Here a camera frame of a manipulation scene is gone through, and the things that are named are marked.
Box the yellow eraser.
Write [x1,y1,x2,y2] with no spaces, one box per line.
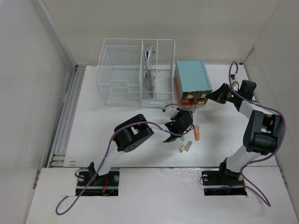
[179,145,186,153]

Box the teal orange drawer box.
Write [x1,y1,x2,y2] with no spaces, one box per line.
[174,59,213,106]

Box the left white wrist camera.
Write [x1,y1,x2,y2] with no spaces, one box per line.
[162,104,179,118]

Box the orange transparent case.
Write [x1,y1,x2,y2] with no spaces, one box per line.
[194,126,200,141]

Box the aluminium rail left side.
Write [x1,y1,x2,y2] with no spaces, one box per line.
[45,65,86,168]

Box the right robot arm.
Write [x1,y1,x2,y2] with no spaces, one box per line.
[206,80,284,184]

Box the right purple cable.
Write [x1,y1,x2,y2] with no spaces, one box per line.
[228,61,287,207]

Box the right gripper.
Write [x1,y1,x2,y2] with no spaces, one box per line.
[205,83,241,104]

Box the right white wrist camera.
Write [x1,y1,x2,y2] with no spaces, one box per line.
[229,74,239,88]

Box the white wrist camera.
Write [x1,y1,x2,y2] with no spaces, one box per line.
[229,74,239,88]
[162,104,179,118]

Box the white wire desk organizer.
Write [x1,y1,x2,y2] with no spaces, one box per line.
[96,38,175,108]

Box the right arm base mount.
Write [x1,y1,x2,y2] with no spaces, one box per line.
[200,161,247,196]

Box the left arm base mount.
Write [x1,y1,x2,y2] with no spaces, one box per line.
[75,168,120,196]

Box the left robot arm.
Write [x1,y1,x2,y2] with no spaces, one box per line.
[88,104,194,186]

